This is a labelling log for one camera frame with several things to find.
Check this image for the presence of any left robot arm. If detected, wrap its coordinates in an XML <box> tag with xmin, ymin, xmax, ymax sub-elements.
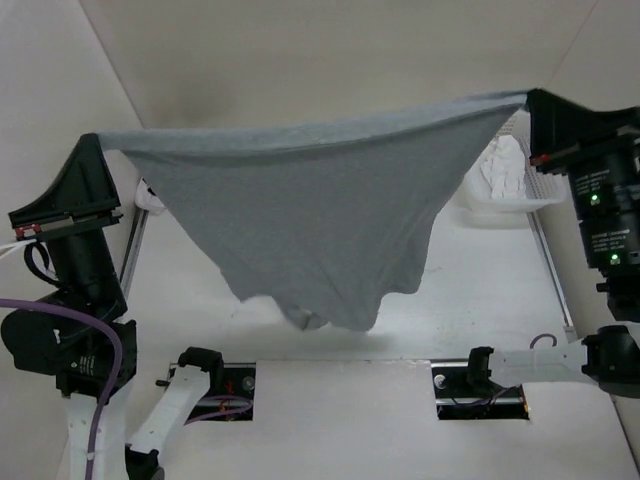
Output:
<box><xmin>1</xmin><ymin>133</ymin><xmax>225</xmax><ymax>479</ymax></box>

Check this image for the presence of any folded white tank top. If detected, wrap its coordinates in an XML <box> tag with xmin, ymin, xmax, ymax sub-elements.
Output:
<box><xmin>134</xmin><ymin>178</ymin><xmax>167</xmax><ymax>216</ymax></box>

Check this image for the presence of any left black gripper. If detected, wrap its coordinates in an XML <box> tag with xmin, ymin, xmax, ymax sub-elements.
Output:
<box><xmin>14</xmin><ymin>128</ymin><xmax>130</xmax><ymax>320</ymax></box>

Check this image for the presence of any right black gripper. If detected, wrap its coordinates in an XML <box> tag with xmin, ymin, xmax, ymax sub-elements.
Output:
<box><xmin>527</xmin><ymin>85</ymin><xmax>640</xmax><ymax>267</ymax></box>

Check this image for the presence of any white plastic basket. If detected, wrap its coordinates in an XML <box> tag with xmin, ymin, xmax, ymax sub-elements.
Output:
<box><xmin>460</xmin><ymin>110</ymin><xmax>568</xmax><ymax>216</ymax></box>

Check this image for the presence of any grey tank top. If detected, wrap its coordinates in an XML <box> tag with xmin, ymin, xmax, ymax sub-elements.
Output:
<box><xmin>98</xmin><ymin>91</ymin><xmax>526</xmax><ymax>332</ymax></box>

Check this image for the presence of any crumpled white tank top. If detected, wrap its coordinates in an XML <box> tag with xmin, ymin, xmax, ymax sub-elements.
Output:
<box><xmin>480</xmin><ymin>135</ymin><xmax>526</xmax><ymax>200</ymax></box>

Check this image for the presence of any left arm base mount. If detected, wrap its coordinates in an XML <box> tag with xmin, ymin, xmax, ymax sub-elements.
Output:
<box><xmin>187</xmin><ymin>363</ymin><xmax>257</xmax><ymax>423</ymax></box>

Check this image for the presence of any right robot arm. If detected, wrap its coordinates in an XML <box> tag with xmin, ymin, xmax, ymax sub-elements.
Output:
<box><xmin>463</xmin><ymin>89</ymin><xmax>639</xmax><ymax>399</ymax></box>

